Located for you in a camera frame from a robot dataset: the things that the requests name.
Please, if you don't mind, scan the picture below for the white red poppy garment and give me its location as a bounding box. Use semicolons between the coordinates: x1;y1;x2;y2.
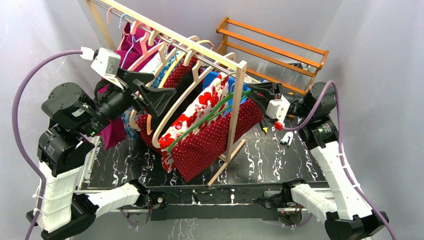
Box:
158;73;229;173

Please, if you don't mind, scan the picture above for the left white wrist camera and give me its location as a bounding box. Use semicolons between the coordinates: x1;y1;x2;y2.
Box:
80;46;124;90

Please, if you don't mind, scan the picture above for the red polka dot skirt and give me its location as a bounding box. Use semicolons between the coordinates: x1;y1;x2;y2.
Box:
171;99;264;182

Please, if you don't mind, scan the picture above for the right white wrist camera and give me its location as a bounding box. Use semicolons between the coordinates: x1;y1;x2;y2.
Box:
265;95;290;131

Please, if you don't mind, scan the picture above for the orange wooden shoe rack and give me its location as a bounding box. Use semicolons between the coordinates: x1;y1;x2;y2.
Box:
216;17;330;95

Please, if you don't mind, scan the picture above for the cream wooden hanger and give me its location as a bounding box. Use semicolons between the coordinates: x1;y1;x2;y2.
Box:
151;52;237;149

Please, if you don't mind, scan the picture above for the black garment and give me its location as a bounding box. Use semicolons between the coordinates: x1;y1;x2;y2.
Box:
150;70;203;134

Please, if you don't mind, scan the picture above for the green velvet hanger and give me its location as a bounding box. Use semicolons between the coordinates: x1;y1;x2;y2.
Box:
167;91;235;153

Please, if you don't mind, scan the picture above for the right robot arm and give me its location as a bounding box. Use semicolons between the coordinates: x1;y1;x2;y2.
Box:
248;80;393;240

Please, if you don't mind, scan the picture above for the black yellow marker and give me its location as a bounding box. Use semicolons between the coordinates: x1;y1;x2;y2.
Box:
259;118;268;134

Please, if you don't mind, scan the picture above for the wooden clothes rack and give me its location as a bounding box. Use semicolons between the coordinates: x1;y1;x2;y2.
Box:
86;0;247;186

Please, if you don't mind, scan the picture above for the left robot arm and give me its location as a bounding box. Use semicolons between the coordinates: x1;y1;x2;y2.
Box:
27;68;177;240

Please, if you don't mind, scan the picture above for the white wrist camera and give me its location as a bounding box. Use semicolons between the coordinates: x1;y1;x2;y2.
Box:
265;95;290;131
80;46;124;90

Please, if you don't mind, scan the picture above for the blue plastic bin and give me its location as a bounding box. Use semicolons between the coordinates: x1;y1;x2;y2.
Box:
202;70;253;118

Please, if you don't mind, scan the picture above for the white plastic clip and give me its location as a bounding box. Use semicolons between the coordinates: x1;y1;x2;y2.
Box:
280;131;294;148

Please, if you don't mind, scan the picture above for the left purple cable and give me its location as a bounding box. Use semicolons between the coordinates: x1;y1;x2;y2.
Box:
11;49;84;240

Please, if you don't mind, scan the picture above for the black base frame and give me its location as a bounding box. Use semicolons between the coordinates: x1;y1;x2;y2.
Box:
76;180;332;229

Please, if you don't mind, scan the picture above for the magenta garment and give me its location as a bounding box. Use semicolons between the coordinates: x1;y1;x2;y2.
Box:
100;23;158;150

